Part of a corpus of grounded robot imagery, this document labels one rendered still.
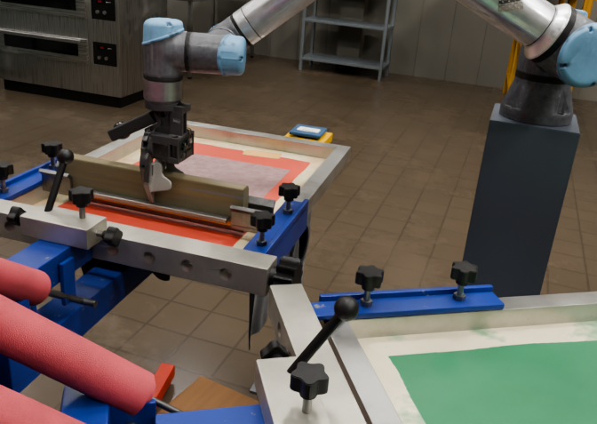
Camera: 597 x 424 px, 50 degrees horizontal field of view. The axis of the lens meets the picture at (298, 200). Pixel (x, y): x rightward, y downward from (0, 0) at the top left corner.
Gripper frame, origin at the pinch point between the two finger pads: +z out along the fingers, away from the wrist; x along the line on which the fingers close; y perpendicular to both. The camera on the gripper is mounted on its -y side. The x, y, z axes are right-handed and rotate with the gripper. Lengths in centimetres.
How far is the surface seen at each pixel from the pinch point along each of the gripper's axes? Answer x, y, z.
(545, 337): -14, 78, 5
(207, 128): 56, -13, 2
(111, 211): -1.4, -9.5, 5.4
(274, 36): 733, -217, 72
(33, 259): -38.7, 0.6, -3.2
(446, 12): 722, 7, 18
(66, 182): -2.7, -19.4, 0.2
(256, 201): 2.4, 21.6, -1.4
